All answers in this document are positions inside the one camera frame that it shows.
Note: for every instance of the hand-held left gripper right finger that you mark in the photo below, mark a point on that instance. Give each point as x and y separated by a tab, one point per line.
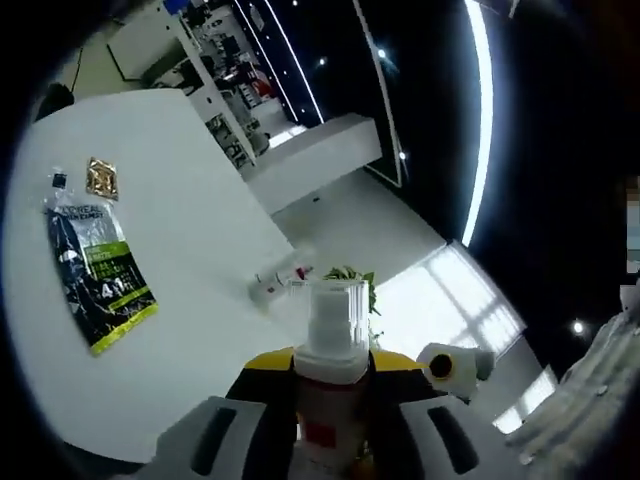
400	425

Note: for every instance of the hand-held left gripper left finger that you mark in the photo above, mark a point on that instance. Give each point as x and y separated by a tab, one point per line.
260	425

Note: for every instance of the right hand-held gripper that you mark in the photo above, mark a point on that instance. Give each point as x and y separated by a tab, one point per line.
462	365

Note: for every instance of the silver skincare bottle clear cap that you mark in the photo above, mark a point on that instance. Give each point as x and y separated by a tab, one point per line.
327	370

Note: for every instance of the small skincare bottle dark label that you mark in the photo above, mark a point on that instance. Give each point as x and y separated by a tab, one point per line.
270	289

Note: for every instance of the green black skincare sachet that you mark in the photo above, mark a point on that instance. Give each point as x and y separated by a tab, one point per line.
100	280

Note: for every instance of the small gold sachet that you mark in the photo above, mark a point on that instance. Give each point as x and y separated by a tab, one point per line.
102	180

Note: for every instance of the large bright window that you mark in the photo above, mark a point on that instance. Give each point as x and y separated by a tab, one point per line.
450	300

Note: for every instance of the person's plaid shirt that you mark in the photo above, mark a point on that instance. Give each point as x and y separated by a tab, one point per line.
575	390

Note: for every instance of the green potted plant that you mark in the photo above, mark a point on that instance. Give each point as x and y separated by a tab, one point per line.
345	273

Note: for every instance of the long ceiling light strip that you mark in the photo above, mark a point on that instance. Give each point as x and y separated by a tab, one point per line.
482	125

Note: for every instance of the white square pillar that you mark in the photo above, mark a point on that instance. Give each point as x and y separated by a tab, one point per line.
320	150

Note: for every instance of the white office desk row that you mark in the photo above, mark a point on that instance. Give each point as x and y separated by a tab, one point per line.
215	100

